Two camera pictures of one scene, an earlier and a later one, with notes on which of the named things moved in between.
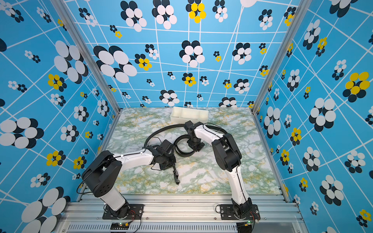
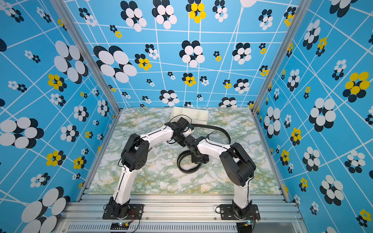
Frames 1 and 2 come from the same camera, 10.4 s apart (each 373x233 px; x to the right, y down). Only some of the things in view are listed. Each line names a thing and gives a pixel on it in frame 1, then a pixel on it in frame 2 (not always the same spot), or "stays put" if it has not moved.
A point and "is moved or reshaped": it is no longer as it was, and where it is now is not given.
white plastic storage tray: x=181 y=115 stays put
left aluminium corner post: x=80 y=40 stays put
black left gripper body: x=169 y=161 to x=181 y=139
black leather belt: x=176 y=143 is moved or reshaped
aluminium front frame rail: x=179 y=213 stays put
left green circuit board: x=120 y=225 stays put
